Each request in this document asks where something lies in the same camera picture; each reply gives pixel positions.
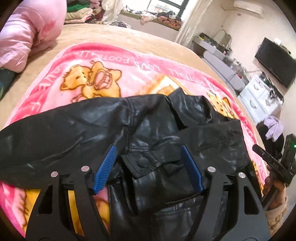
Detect black leather jacket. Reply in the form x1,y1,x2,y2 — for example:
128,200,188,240
1,89,260,240

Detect clothes on window sill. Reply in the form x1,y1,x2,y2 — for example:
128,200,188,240
120,6,182,31

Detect pile of folded clothes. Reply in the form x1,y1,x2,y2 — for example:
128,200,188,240
64,0,105,25

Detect right hand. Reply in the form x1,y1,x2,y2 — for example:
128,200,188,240
263,165,287,210

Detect tan fleece sleeve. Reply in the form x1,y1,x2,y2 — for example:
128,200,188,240
265,196,288,236

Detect lilac cloth on chair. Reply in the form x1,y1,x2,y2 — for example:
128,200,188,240
263,115,283,142

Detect white drawer cabinet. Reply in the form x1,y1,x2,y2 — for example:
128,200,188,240
238,75,284,125

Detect grey dressing table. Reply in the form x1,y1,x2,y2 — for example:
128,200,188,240
192,33,248,95

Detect pink cartoon cat blanket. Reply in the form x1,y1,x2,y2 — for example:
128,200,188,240
1,43,266,240

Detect white air conditioner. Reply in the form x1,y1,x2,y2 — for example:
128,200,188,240
234,1,264,16

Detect right cream curtain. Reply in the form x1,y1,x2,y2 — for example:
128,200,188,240
175,0,213,47

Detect cream curtain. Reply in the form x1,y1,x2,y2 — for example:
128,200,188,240
175,0,213,47
101,0,123,25

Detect tan bed sheet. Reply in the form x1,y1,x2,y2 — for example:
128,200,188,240
0,22,266,149

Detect pink quilt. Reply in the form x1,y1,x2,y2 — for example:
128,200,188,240
1,1,67,73

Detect left cream curtain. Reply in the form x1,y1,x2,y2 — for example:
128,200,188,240
101,0,123,25

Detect black wall television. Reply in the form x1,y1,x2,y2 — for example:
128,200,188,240
255,38,296,88

